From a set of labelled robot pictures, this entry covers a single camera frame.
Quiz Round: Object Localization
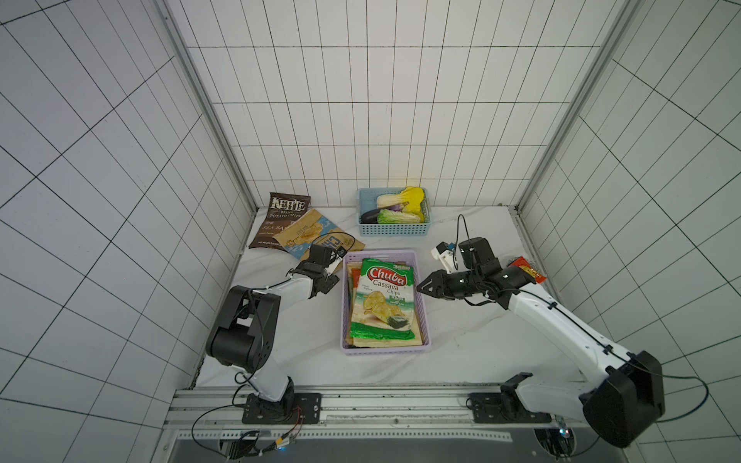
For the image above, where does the red snack packet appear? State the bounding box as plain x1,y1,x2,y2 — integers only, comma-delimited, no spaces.
509,257,547,284

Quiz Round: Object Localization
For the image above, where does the yellow toy cabbage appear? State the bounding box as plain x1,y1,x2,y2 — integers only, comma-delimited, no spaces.
399,186,425,222

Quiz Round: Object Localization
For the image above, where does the green toy napa cabbage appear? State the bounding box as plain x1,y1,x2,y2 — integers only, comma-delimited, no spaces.
376,208,424,225

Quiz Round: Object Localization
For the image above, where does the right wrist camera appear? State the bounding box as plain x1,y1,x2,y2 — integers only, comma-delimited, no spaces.
430,242,458,274

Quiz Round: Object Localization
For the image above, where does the white toy cabbage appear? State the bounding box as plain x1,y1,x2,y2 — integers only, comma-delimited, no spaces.
376,194,407,210

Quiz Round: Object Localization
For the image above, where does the blue kettle cooked chips bag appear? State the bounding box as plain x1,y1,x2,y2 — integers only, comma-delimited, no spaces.
275,208,365,263

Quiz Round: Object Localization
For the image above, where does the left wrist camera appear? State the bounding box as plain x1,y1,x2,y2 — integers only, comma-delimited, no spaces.
308,244,347,274

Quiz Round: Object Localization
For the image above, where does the brown Kettle chips bag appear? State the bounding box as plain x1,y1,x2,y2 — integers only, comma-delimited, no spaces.
248,192,312,251

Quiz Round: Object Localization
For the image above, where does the toy eggplant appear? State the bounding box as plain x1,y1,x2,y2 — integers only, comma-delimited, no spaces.
360,208,382,224

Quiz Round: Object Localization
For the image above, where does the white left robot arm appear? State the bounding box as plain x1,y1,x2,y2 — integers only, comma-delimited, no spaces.
206,259,340,424

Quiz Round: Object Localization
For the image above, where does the light blue perforated basket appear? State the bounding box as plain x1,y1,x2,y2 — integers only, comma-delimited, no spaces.
356,187,431,237

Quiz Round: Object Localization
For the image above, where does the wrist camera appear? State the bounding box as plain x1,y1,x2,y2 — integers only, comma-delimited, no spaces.
430,242,458,274
308,244,347,274

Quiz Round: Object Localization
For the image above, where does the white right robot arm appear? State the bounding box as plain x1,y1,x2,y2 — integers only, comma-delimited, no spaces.
417,237,666,449

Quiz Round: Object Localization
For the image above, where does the purple perforated basket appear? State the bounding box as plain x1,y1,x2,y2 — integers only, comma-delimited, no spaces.
341,249,431,355

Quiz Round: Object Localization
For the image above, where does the green Chuba cassava chips bag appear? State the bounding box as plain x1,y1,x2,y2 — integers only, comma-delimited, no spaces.
348,257,417,341

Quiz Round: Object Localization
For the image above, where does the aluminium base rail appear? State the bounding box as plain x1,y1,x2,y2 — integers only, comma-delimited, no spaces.
152,383,587,462

